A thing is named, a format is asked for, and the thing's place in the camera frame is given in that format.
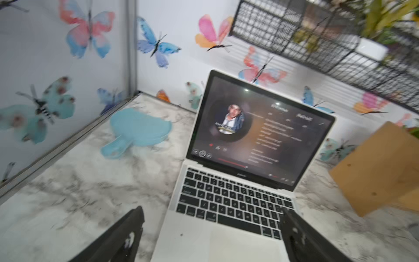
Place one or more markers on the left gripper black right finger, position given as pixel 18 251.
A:
pixel 304 244

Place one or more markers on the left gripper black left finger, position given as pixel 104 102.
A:
pixel 119 243

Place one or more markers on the silver laptop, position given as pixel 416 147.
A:
pixel 248 151

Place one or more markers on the wooden desktop shelf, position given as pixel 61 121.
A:
pixel 383 171

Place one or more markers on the light blue hand mirror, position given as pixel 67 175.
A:
pixel 134 128

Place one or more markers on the white pot with beige flowers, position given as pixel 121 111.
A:
pixel 377 18

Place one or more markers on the black wire wall basket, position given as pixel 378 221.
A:
pixel 328 40

